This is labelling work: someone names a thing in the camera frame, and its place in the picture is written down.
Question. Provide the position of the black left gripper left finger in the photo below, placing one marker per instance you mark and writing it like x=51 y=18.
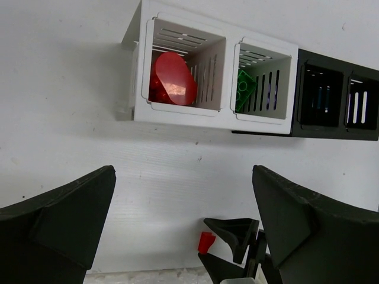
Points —
x=53 y=237

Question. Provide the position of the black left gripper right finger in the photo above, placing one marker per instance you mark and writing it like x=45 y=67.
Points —
x=313 y=238

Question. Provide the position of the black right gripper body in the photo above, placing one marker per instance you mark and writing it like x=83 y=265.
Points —
x=257 y=255

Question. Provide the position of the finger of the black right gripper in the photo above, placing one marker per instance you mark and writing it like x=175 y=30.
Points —
x=219 y=269
x=238 y=233

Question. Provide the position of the small red lego piece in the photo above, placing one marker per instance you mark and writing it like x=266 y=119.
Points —
x=207 y=239

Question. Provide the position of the green lego brick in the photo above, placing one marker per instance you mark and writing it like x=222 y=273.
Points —
x=246 y=85

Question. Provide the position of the red rounded lego piece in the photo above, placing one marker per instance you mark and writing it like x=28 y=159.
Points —
x=176 y=78

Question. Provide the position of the red rectangular lego brick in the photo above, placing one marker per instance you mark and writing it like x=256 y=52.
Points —
x=157 y=92

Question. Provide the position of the black double bin container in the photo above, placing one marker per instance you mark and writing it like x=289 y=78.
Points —
x=334 y=99

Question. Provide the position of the white double bin container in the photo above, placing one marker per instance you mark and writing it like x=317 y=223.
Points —
x=214 y=52

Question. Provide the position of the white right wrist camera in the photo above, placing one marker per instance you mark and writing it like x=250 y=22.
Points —
x=258 y=279

